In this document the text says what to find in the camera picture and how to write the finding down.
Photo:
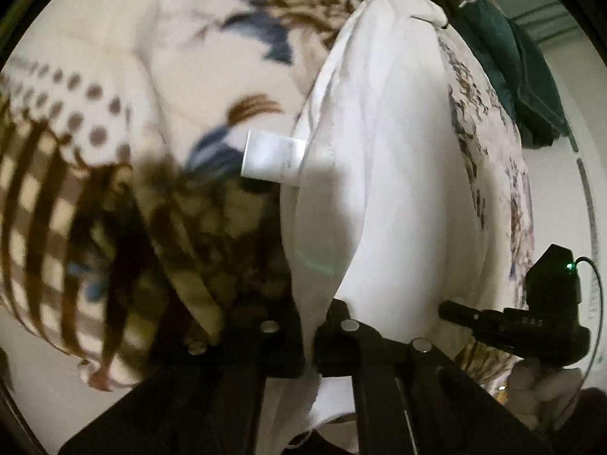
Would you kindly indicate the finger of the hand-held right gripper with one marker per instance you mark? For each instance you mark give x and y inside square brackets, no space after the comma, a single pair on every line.
[467,316]

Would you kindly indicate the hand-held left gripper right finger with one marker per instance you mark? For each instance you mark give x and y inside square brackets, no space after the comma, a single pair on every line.
[337,341]

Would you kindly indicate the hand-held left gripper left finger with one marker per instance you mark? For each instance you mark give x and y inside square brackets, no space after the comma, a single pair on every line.
[280,341]

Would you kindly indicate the white garment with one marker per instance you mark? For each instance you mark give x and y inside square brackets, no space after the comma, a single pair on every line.
[393,199]

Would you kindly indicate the person's right hand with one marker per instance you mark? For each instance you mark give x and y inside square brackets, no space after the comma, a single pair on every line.
[543,388]

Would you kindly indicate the dark green cloth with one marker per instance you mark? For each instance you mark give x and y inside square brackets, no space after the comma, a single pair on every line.
[517,76]

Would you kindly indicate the floral printed blanket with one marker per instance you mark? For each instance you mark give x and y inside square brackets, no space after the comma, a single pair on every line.
[180,80]

